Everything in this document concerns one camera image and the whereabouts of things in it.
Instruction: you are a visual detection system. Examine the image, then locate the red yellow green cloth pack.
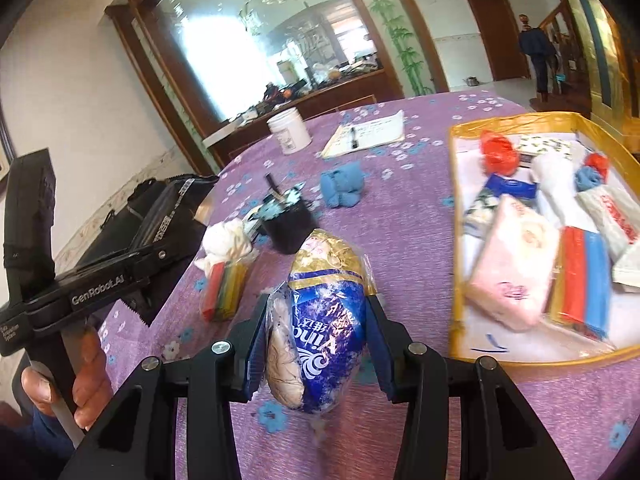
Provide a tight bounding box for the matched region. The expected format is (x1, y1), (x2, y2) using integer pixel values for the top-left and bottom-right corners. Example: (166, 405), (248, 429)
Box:
(200, 260), (248, 322)

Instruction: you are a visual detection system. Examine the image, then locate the white cloth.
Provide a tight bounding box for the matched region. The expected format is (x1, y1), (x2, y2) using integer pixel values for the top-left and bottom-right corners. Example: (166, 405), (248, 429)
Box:
(530, 142), (590, 231)

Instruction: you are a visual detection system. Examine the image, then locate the blue foil snack bag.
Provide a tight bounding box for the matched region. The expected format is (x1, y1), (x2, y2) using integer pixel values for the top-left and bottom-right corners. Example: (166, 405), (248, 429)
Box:
(265, 229), (371, 416)

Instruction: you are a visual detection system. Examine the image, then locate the cream tissue pack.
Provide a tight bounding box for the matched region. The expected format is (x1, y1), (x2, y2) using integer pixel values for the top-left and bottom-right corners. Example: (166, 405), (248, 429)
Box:
(612, 254), (640, 292)

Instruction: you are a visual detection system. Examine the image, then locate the purple floral tablecloth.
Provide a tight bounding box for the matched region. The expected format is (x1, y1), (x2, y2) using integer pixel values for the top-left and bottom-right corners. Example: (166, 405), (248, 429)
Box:
(97, 90), (640, 480)

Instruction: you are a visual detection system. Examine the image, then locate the white plastic jar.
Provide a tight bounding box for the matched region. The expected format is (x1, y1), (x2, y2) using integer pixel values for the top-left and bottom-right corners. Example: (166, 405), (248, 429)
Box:
(267, 107), (312, 156)

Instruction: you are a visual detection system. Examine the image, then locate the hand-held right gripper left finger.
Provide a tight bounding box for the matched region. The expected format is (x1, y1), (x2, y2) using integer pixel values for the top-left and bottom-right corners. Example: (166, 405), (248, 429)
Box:
(70, 292), (273, 480)

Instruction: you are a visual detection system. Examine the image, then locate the black pen cup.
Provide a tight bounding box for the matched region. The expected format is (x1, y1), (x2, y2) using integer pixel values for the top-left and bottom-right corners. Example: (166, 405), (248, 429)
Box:
(260, 200), (318, 256)

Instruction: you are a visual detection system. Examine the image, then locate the large framed wall picture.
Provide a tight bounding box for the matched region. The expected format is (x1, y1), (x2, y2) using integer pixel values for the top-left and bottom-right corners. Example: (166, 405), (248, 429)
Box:
(0, 105), (16, 181)

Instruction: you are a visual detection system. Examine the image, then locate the red blue yellow cloth pack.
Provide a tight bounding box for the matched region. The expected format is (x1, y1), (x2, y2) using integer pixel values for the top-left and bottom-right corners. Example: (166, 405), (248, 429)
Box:
(547, 225), (618, 341)

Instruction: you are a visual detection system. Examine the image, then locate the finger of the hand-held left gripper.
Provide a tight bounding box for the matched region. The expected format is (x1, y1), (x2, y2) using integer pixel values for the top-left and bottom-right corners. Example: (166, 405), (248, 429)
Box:
(120, 246), (170, 311)

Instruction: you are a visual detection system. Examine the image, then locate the person's left hand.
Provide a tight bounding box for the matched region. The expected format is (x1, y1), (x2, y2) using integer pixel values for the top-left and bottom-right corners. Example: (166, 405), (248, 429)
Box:
(21, 330), (115, 431)

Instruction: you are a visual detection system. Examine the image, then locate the white red label pack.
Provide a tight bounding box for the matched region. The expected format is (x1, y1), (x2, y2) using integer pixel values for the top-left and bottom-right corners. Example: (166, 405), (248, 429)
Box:
(577, 185), (640, 261)

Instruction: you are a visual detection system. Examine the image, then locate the open notebook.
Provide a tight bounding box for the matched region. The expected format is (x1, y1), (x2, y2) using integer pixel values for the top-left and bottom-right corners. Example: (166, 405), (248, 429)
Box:
(321, 110), (406, 160)

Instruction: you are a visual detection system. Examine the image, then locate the person's left forearm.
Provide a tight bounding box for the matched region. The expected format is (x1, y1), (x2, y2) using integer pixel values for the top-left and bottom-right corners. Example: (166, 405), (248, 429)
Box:
(0, 395), (81, 480)

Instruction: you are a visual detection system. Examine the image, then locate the pink tissue pack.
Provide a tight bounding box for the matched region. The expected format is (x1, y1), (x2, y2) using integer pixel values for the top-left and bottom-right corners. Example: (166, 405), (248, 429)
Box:
(467, 194), (561, 333)

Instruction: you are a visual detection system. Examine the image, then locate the yellow cardboard box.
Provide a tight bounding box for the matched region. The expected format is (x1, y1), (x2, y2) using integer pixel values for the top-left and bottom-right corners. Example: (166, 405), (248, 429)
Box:
(447, 112), (640, 376)

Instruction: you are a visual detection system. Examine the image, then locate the black bag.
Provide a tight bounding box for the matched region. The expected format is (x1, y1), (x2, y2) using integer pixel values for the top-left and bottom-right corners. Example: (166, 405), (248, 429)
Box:
(65, 174), (218, 271)

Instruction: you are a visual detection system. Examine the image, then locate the gold blue striped pillar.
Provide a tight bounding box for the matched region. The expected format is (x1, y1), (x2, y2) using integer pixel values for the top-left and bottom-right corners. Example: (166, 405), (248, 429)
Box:
(550, 0), (636, 121)

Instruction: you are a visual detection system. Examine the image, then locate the standing person in dark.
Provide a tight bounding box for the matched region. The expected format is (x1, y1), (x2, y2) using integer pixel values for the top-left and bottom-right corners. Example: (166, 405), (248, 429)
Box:
(517, 25), (558, 93)

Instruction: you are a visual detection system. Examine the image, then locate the white plastic bag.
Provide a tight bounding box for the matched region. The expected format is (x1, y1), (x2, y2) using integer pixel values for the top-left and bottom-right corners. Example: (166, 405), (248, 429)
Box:
(201, 220), (257, 267)

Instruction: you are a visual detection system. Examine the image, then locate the blue tissue pack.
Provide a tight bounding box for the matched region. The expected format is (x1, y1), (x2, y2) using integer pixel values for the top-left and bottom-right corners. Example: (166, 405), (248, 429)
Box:
(484, 174), (538, 207)

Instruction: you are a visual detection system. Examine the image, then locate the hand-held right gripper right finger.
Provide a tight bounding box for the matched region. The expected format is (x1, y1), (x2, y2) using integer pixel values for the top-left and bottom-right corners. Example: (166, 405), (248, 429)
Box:
(365, 294), (576, 480)

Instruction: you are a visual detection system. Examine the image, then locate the wooden staircase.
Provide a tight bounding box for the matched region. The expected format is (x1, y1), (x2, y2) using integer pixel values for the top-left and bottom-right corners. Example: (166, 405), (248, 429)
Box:
(530, 0), (593, 111)

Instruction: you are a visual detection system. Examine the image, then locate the white printed tissue pack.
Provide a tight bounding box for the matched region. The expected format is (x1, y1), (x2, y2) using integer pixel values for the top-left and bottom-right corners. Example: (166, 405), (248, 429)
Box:
(464, 195), (502, 241)
(515, 134), (573, 161)

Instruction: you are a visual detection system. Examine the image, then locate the brown wooden door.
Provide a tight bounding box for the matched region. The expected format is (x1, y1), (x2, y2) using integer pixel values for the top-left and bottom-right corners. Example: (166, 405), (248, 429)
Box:
(459, 0), (531, 81)

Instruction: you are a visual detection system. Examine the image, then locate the wood framed etched glass panel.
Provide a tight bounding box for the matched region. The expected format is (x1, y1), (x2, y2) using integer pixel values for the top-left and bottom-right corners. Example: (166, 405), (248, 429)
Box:
(105, 0), (448, 161)

